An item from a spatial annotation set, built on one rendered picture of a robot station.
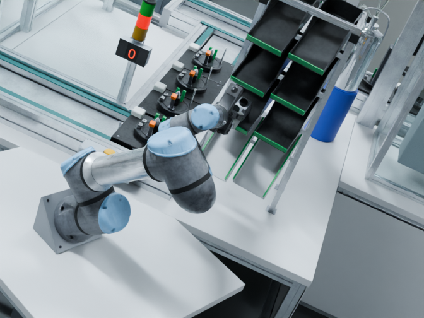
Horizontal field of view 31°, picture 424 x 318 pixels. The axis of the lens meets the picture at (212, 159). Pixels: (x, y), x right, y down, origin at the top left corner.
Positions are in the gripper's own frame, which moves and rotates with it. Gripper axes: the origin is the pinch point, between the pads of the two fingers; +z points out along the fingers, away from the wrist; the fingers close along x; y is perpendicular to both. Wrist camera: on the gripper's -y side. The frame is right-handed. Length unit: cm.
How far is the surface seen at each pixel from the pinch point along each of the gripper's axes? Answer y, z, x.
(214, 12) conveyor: -21, 146, -69
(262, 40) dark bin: -24.9, -3.8, -2.4
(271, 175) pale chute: 16.4, 17.9, 19.3
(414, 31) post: -58, 113, 31
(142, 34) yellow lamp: -5.8, 11.6, -46.8
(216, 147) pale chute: 17.5, 15.4, -3.2
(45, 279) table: 65, -52, -15
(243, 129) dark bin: 4.9, 5.0, 4.5
